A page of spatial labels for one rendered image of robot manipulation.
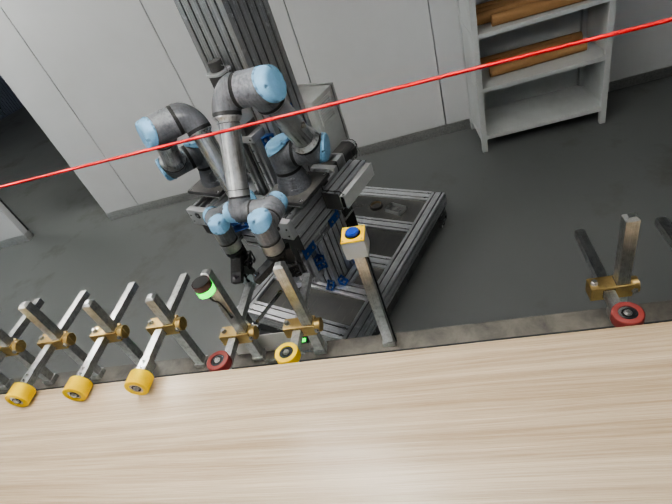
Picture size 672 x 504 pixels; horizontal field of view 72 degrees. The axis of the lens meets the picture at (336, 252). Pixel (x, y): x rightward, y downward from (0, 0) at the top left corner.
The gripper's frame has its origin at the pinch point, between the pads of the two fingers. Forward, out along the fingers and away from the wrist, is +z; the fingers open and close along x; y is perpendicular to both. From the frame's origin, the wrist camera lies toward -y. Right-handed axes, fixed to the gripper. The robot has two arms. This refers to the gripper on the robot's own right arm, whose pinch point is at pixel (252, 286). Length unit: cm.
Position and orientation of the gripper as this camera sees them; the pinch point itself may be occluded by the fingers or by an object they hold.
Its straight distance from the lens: 195.8
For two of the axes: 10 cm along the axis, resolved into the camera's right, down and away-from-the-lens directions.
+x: -9.6, 1.6, 2.4
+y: 0.7, -6.8, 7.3
